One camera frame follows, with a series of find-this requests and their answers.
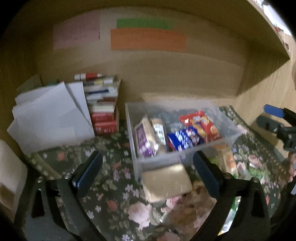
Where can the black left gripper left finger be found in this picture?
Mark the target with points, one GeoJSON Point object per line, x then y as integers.
{"type": "Point", "coordinates": [55, 212]}

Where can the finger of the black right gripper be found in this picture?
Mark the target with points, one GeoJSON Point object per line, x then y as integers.
{"type": "Point", "coordinates": [268, 124]}
{"type": "Point", "coordinates": [284, 113]}

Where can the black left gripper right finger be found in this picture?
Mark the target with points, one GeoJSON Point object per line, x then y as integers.
{"type": "Point", "coordinates": [233, 199]}

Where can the red cracker snack packet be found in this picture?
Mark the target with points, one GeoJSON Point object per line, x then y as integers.
{"type": "Point", "coordinates": [204, 126]}

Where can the blue cracker snack packet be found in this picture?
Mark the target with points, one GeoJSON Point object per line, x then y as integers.
{"type": "Point", "coordinates": [184, 139]}

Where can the beige powder snack bag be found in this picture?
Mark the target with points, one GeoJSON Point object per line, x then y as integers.
{"type": "Point", "coordinates": [160, 131]}

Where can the purple label snack bag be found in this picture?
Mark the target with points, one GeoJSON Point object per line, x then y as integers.
{"type": "Point", "coordinates": [146, 139]}

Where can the person's right hand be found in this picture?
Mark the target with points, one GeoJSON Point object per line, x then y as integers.
{"type": "Point", "coordinates": [291, 168]}

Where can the clear zip bag green seal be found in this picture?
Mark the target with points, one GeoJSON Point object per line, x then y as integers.
{"type": "Point", "coordinates": [231, 185]}

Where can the green jelly cup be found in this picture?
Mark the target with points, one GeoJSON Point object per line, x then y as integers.
{"type": "Point", "coordinates": [256, 172]}

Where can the cream orange biscuit packet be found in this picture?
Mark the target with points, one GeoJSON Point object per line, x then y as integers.
{"type": "Point", "coordinates": [226, 161]}

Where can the cream ceramic mug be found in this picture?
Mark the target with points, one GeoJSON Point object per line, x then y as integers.
{"type": "Point", "coordinates": [13, 177]}

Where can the floral dark green tablecloth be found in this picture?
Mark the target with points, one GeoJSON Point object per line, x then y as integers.
{"type": "Point", "coordinates": [168, 203]}

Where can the wooden desk shelf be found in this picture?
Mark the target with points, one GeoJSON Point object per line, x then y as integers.
{"type": "Point", "coordinates": [230, 47]}

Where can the white paper sheets stack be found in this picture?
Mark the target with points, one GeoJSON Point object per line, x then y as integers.
{"type": "Point", "coordinates": [51, 116]}

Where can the beige wafer block packet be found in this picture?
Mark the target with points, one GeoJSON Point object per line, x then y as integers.
{"type": "Point", "coordinates": [164, 183]}

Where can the clear plastic storage bin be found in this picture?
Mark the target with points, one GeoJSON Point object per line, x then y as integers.
{"type": "Point", "coordinates": [166, 133]}

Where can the stack of books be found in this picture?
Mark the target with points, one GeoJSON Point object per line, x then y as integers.
{"type": "Point", "coordinates": [101, 93]}

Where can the green sticky note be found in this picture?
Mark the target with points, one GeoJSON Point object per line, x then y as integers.
{"type": "Point", "coordinates": [143, 23]}

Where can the orange sticky note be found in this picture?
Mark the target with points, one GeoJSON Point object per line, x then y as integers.
{"type": "Point", "coordinates": [139, 39]}

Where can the pink sticky note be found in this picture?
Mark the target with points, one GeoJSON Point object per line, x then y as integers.
{"type": "Point", "coordinates": [75, 31]}

